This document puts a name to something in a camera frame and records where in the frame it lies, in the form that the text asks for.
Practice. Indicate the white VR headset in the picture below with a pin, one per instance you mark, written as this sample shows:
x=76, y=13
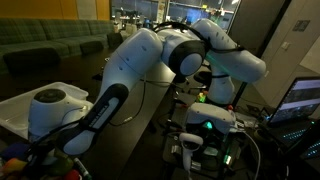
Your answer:
x=206, y=115

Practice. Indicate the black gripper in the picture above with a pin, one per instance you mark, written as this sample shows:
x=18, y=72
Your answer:
x=36, y=160

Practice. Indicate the black office chair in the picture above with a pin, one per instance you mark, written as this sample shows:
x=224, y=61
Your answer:
x=201, y=78

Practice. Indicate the grey wall sign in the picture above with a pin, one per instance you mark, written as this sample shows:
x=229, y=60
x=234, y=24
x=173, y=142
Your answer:
x=301, y=25

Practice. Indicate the white plastic bin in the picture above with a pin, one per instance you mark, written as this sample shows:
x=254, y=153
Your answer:
x=13, y=113

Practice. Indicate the black equipment stand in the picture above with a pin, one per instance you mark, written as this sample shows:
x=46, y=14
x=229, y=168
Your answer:
x=213, y=156

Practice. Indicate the green toy fruit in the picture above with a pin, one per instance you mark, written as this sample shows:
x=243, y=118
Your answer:
x=63, y=165

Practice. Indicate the white wall switch plate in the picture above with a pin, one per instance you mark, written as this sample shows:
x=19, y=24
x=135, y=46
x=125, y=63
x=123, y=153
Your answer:
x=285, y=45

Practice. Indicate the white green marker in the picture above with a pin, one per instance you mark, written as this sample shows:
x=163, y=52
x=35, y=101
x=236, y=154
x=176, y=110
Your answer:
x=81, y=168

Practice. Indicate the blue block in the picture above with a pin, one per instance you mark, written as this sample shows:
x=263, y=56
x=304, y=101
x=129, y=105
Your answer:
x=13, y=150

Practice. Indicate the red orange ball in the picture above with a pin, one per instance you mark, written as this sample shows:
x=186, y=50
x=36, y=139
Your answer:
x=72, y=175

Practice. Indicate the white VR controller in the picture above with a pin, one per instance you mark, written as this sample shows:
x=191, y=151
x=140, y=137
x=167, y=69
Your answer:
x=188, y=150

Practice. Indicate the green plaid couch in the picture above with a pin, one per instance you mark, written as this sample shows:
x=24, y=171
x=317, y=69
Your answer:
x=40, y=36

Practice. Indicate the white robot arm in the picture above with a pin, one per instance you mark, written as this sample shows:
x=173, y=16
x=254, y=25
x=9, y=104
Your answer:
x=133, y=63

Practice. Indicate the open laptop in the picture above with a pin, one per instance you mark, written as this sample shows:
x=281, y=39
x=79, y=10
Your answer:
x=300, y=100

